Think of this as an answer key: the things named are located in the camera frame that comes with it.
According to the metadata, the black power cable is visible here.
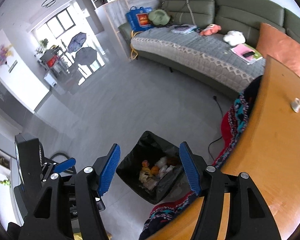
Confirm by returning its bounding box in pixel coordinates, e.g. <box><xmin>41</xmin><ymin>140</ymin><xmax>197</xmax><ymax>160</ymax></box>
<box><xmin>207</xmin><ymin>95</ymin><xmax>224</xmax><ymax>161</ymax></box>

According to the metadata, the grey open umbrella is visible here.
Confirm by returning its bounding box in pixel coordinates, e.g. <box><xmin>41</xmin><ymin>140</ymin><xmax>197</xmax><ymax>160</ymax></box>
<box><xmin>75</xmin><ymin>47</ymin><xmax>97</xmax><ymax>66</ymax></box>

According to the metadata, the large orange cushion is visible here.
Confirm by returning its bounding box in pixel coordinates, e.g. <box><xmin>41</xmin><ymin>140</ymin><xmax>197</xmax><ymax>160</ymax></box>
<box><xmin>256</xmin><ymin>23</ymin><xmax>300</xmax><ymax>77</ymax></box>

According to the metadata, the black trash bin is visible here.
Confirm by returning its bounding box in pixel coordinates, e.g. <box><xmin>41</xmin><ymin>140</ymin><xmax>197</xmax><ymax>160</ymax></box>
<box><xmin>116</xmin><ymin>131</ymin><xmax>190</xmax><ymax>204</ymax></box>

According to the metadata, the clear plastic package on sofa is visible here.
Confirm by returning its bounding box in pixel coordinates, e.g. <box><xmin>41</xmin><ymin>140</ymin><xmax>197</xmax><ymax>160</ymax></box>
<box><xmin>171</xmin><ymin>25</ymin><xmax>197</xmax><ymax>35</ymax></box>

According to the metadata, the pink plush toy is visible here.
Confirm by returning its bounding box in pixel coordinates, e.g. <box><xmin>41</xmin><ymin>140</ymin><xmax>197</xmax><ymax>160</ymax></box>
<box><xmin>199</xmin><ymin>24</ymin><xmax>222</xmax><ymax>36</ymax></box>

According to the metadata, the white tape spool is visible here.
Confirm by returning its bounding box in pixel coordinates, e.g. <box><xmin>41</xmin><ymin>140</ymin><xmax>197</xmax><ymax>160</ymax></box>
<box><xmin>290</xmin><ymin>98</ymin><xmax>300</xmax><ymax>113</ymax></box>

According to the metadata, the blue shopping bag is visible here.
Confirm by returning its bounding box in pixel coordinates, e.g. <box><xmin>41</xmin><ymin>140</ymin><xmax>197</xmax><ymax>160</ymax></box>
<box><xmin>126</xmin><ymin>6</ymin><xmax>153</xmax><ymax>32</ymax></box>

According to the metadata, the grey quilted sofa cover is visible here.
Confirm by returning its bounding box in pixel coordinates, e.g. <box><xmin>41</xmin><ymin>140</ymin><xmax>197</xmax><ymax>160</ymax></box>
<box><xmin>130</xmin><ymin>27</ymin><xmax>266</xmax><ymax>92</ymax></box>

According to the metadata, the patterned red blue blanket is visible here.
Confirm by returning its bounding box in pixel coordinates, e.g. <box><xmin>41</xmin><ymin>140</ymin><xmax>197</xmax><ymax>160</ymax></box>
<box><xmin>139</xmin><ymin>76</ymin><xmax>262</xmax><ymax>239</ymax></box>

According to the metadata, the white plush toy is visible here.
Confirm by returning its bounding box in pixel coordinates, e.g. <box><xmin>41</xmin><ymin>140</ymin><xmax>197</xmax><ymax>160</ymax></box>
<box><xmin>223</xmin><ymin>30</ymin><xmax>245</xmax><ymax>47</ymax></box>

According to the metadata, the pink book stack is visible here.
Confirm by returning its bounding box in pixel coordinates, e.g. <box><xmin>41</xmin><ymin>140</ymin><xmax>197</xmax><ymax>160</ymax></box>
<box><xmin>230</xmin><ymin>43</ymin><xmax>263</xmax><ymax>64</ymax></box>

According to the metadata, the blue open umbrella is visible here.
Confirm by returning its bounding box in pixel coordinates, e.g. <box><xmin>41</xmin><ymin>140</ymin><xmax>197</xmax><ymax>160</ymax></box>
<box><xmin>67</xmin><ymin>32</ymin><xmax>87</xmax><ymax>53</ymax></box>

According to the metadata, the green hat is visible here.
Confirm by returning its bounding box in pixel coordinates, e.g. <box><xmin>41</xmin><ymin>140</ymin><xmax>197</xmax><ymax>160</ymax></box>
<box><xmin>148</xmin><ymin>9</ymin><xmax>171</xmax><ymax>27</ymax></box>

